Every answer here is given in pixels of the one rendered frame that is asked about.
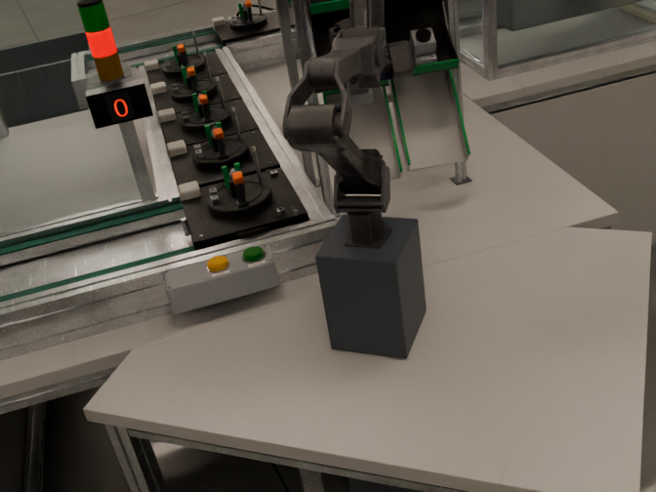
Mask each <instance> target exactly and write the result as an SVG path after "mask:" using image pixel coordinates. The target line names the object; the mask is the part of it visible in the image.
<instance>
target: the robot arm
mask: <svg viewBox="0 0 656 492"><path fill-rule="evenodd" d="M329 35H330V39H331V43H332V48H331V52H330V53H329V54H326V55H324V56H321V57H315V58H310V59H308V60H307V62H306V64H305V69H304V74H303V78H302V79H301V80H300V81H299V82H298V84H297V85H296V86H295V87H294V89H293V90H292V91H291V92H290V93H289V95H288V97H287V101H286V105H285V111H284V116H283V123H282V128H283V135H284V138H285V139H286V141H288V144H289V145H290V146H291V147H292V148H295V149H297V150H300V151H308V152H316V153H318V154H319V155H320V156H321V157H322V158H323V159H324V160H325V161H326V162H327V163H328V164H329V165H330V166H331V167H332V168H333V169H334V170H335V171H336V175H335V176H334V209H335V211H336V213H339V212H347V213H348V226H349V235H348V237H347V239H346V240H345V242H344V245H345V246H350V247H363V248H376V249H379V248H381V247H382V245H383V244H384V242H385V240H386V238H387V236H388V234H389V232H390V226H388V225H383V216H382V212H383V213H385V212H386V211H387V208H388V206H389V204H390V168H389V166H386V163H385V161H384V160H383V155H381V154H380V152H379V150H377V149H376V148H372V149H359V148H358V146H357V145H356V144H355V143H354V142H353V140H352V139H351V138H350V137H349V131H350V124H351V118H352V111H353V109H352V106H351V103H350V100H349V96H348V94H347V92H346V90H345V88H346V87H347V82H346V81H347V80H349V81H350V85H354V84H358V88H380V81H385V80H390V79H392V78H393V79H395V78H401V77H406V76H411V75H412V74H413V73H414V70H415V68H414V63H413V57H412V51H411V44H410V43H409V42H408V41H406V40H404V41H398V42H393V43H388V44H387V45H388V46H385V45H386V28H385V18H384V0H349V19H344V20H341V21H340V22H336V23H335V24H334V25H333V27H331V28H330V29H329ZM338 89H339V90H340V92H341V94H342V96H343V102H342V104H339V103H328V104H305V102H306V101H307V100H308V98H309V97H310V96H311V95H312V93H315V94H319V93H324V92H329V91H333V90H338ZM346 194H381V196H346Z"/></svg>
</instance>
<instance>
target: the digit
mask: <svg viewBox="0 0 656 492"><path fill-rule="evenodd" d="M104 97H105V100H106V104H107V107H108V110H109V113H110V117H111V120H112V123H114V122H118V121H122V120H126V119H131V118H135V117H136V116H135V112H134V110H133V106H132V103H131V99H130V96H129V92H128V90H127V91H123V92H118V93H114V94H110V95H105V96H104Z"/></svg>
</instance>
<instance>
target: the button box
mask: <svg viewBox="0 0 656 492"><path fill-rule="evenodd" d="M259 247H261V248H263V250H264V256H263V257H262V258H261V259H259V260H257V261H254V262H248V261H245V260H244V258H243V252H244V251H245V250H244V251H240V252H236V253H233V254H229V255H225V256H224V257H227V260H228V266H227V267H226V268H224V269H222V270H218V271H211V270H210V269H208V266H207V263H208V261H209V260H208V261H204V262H200V263H196V264H193V265H189V266H182V267H179V268H175V269H171V270H167V271H164V272H163V275H164V280H165V285H166V291H167V294H168V297H169V301H170V304H171V307H172V311H173V314H179V313H183V312H187V311H190V310H194V309H197V308H204V307H206V306H210V305H213V304H217V303H221V302H224V301H228V300H231V299H235V298H239V297H242V296H246V295H249V294H253V293H257V292H260V291H264V290H267V289H270V288H274V287H277V286H279V285H280V282H279V278H278V273H277V268H276V263H275V260H274V257H273V255H272V254H271V252H270V249H269V247H268V245H267V244H266V245H263V246H259Z"/></svg>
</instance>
